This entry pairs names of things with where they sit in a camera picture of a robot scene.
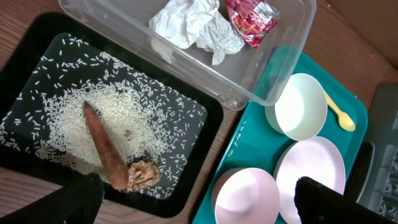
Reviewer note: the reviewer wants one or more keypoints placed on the teal plastic tray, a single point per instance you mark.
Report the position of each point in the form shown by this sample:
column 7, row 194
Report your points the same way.
column 256, row 144

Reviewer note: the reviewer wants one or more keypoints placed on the yellow plastic spoon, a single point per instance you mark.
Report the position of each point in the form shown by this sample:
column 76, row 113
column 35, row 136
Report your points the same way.
column 344, row 120

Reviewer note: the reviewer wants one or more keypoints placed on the red snack wrapper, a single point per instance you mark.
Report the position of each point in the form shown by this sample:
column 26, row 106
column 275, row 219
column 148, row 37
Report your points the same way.
column 252, row 19

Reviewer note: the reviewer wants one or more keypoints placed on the black waste tray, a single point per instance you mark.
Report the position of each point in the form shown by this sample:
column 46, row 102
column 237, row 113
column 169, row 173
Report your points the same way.
column 40, row 38

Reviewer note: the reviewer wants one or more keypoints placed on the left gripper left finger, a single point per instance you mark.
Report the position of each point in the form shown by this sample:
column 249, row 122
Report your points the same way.
column 78, row 202

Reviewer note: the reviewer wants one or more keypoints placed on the cream green bowl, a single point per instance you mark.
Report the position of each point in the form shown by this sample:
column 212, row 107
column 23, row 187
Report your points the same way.
column 300, row 112

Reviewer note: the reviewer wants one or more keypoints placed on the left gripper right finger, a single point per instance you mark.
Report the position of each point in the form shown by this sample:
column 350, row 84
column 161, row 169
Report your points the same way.
column 317, row 203

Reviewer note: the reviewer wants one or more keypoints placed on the white napkin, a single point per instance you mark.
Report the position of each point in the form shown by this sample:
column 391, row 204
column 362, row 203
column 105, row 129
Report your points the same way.
column 188, row 22

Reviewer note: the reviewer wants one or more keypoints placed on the clear plastic bin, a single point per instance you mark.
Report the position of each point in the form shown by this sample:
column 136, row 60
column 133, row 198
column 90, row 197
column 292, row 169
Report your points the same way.
column 258, row 75

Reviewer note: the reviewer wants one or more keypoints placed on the brown carrot stick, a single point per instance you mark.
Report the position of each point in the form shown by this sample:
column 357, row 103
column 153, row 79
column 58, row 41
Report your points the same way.
column 115, row 168

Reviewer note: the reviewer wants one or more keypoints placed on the pink bowl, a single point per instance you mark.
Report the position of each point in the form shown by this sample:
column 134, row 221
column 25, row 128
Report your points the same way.
column 245, row 196

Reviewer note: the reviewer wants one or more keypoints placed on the grey dishwasher rack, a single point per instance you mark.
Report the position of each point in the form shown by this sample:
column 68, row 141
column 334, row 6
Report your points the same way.
column 373, row 179

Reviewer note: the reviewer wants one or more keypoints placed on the large white plate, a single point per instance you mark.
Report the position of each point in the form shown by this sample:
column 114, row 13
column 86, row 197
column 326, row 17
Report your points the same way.
column 317, row 158

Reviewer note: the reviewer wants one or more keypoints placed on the spilled white rice pile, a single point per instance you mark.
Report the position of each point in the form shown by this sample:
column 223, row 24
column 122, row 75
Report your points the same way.
column 142, row 116

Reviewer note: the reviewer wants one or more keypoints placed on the brown food scrap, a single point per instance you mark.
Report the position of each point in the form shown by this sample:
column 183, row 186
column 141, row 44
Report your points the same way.
column 143, row 174

